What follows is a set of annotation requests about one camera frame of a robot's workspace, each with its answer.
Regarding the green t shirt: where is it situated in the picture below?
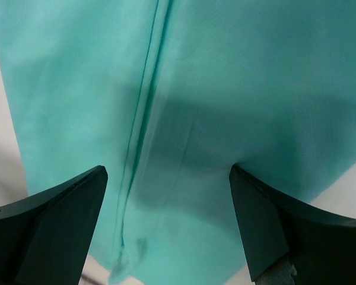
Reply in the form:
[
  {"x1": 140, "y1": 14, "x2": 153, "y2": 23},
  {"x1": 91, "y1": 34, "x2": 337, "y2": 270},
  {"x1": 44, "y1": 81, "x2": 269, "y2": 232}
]
[{"x1": 0, "y1": 1, "x2": 356, "y2": 284}]

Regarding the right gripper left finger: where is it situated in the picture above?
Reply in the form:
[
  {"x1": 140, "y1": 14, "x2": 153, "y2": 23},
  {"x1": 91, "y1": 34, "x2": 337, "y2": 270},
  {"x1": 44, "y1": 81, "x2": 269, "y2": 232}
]
[{"x1": 0, "y1": 166, "x2": 108, "y2": 284}]

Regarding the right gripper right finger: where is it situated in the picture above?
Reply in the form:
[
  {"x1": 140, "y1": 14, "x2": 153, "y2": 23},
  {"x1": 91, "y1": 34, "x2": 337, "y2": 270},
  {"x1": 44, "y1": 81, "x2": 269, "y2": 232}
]
[{"x1": 229, "y1": 166, "x2": 356, "y2": 284}]

